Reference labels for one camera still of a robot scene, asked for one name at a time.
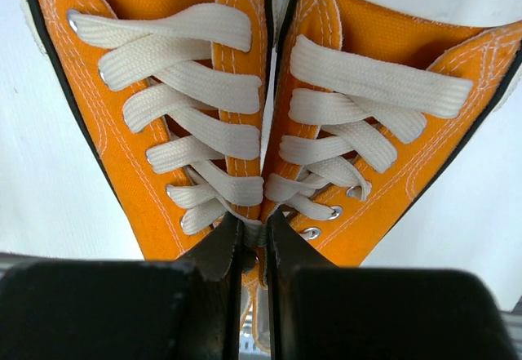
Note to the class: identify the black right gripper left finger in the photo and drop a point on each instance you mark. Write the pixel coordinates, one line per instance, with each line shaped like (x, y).
(188, 308)

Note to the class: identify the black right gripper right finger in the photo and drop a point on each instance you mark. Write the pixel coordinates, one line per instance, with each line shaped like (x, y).
(321, 311)

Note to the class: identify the orange canvas sneaker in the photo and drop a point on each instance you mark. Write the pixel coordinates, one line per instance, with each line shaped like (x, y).
(169, 96)
(373, 100)

